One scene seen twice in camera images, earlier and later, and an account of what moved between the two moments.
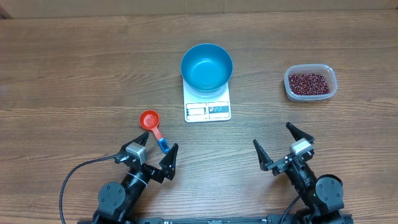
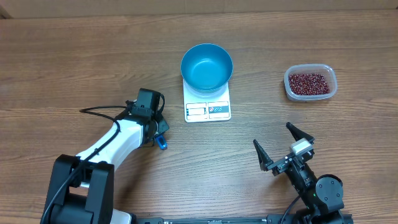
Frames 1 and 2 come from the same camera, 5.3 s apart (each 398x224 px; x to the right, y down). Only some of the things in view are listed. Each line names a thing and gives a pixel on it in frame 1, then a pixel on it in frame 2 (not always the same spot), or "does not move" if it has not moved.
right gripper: (280, 165) does not move
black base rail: (209, 219) does not move
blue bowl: (206, 70) does not move
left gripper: (168, 170) to (163, 124)
